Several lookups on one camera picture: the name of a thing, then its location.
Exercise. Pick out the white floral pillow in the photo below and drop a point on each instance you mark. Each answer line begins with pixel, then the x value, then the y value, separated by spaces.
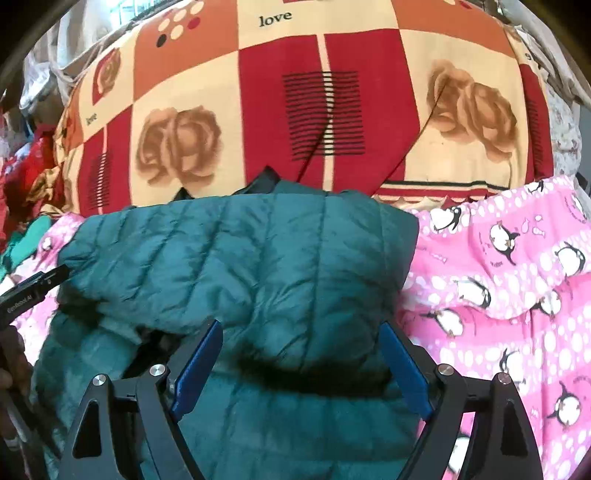
pixel 561 134

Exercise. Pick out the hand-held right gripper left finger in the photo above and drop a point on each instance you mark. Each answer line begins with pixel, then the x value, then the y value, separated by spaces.
pixel 198 369

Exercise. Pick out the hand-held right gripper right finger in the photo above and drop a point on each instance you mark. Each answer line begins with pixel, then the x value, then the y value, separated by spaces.
pixel 402 369

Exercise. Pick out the green cloth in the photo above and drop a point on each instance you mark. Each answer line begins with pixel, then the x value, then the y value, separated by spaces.
pixel 21 251

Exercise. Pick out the rose print checkered quilt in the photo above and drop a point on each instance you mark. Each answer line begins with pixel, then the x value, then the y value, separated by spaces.
pixel 286 92

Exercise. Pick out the red clothing pile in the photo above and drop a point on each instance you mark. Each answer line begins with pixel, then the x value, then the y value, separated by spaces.
pixel 23 170

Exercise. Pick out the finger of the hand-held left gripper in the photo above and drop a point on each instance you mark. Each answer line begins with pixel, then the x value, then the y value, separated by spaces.
pixel 51 277

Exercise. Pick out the pink penguin print blanket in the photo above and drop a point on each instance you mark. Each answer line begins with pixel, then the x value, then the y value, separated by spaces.
pixel 498 286

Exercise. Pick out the person's left hand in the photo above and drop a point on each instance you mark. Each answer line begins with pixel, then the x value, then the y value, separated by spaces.
pixel 11 374

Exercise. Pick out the green quilted puffer jacket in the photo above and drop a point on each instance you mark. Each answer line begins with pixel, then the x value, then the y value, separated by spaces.
pixel 258 277

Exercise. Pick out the pale floral cloth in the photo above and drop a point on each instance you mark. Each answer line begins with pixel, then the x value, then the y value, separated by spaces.
pixel 60 55

